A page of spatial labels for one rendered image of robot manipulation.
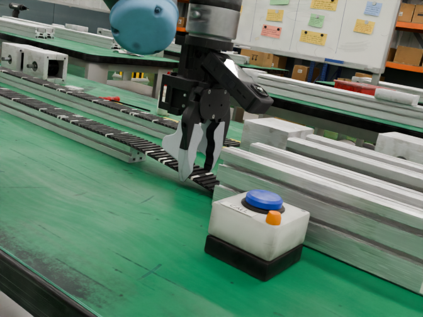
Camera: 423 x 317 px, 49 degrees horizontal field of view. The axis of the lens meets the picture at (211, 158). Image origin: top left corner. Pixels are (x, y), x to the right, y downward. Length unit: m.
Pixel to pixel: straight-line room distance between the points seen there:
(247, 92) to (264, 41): 3.26
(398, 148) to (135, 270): 0.65
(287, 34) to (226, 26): 3.13
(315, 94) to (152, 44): 1.77
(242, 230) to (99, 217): 0.18
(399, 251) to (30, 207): 0.42
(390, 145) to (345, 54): 2.64
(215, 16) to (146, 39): 0.15
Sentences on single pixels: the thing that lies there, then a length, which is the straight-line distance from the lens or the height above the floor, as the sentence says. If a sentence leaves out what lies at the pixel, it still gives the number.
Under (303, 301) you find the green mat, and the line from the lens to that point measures 0.47.
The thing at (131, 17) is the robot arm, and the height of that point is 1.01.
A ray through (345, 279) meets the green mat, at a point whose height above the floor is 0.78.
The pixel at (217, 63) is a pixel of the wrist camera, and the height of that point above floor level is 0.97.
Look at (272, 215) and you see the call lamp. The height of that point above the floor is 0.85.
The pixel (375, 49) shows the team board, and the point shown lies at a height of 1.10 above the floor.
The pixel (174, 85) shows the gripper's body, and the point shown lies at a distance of 0.70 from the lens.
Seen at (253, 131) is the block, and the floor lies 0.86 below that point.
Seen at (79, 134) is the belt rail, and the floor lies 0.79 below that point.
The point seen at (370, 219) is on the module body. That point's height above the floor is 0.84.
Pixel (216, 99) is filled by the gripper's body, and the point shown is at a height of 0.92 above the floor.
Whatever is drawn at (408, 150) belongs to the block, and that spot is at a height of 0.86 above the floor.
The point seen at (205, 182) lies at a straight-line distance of 0.69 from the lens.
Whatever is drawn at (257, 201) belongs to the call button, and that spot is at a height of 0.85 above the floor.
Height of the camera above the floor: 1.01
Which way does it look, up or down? 15 degrees down
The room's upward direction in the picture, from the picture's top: 10 degrees clockwise
